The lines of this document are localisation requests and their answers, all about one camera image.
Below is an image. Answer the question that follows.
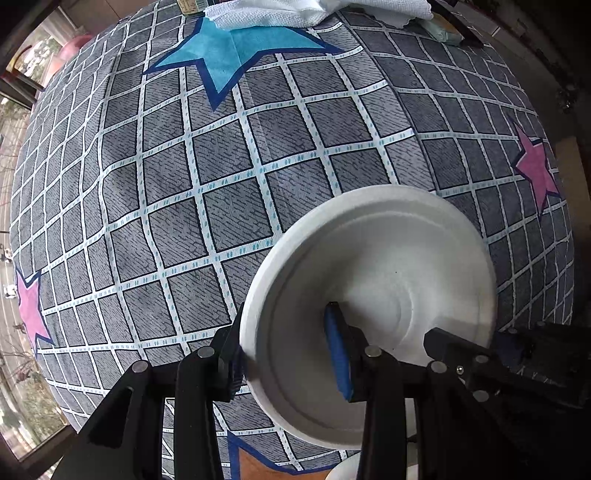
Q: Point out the pink translucent basin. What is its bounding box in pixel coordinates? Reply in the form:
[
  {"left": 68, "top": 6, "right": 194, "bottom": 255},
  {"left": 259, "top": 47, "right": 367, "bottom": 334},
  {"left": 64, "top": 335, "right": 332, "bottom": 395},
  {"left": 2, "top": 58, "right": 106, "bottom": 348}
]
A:
[{"left": 48, "top": 34, "right": 93, "bottom": 77}]

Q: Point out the small labelled box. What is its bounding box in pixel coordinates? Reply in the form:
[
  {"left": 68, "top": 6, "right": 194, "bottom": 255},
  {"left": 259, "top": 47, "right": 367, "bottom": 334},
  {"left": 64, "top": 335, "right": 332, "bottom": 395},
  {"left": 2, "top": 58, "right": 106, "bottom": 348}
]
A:
[{"left": 175, "top": 0, "right": 208, "bottom": 18}]

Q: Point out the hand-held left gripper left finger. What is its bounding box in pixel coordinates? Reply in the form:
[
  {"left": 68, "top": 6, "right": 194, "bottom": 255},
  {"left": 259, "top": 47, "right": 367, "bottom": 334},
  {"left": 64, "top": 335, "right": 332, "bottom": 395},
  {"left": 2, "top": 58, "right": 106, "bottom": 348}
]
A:
[{"left": 51, "top": 302, "right": 245, "bottom": 480}]

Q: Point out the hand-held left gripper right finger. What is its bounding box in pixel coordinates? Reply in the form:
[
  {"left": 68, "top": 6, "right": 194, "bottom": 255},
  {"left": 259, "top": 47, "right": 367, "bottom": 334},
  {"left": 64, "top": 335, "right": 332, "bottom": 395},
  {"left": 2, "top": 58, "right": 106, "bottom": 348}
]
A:
[{"left": 323, "top": 302, "right": 509, "bottom": 480}]

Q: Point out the pale green tissue packet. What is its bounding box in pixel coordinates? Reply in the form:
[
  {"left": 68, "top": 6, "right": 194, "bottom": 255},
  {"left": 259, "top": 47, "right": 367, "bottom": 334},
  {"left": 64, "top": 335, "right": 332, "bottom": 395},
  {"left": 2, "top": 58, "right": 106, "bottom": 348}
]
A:
[{"left": 422, "top": 14, "right": 462, "bottom": 45}]

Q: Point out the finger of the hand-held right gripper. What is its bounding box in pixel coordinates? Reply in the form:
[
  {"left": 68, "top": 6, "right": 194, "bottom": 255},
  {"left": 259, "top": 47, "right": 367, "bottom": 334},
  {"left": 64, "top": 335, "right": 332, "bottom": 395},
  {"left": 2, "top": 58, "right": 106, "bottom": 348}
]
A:
[
  {"left": 496, "top": 330, "right": 532, "bottom": 370},
  {"left": 424, "top": 327, "right": 504, "bottom": 404}
]

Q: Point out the small white bowl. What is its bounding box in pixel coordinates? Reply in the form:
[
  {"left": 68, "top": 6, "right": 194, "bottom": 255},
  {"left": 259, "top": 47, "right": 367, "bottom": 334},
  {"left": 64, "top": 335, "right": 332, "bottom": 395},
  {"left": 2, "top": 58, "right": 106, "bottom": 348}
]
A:
[{"left": 239, "top": 185, "right": 498, "bottom": 449}]

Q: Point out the grey checked star tablecloth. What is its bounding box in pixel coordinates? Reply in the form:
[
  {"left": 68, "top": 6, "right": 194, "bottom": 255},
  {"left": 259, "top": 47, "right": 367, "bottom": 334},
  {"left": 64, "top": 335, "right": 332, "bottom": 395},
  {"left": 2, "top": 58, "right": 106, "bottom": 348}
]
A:
[{"left": 9, "top": 0, "right": 575, "bottom": 480}]

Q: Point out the white towel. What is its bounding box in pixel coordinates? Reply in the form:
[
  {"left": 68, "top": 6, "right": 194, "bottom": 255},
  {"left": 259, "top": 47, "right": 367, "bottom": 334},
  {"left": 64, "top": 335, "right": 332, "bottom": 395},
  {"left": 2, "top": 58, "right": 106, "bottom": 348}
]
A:
[{"left": 203, "top": 0, "right": 435, "bottom": 31}]

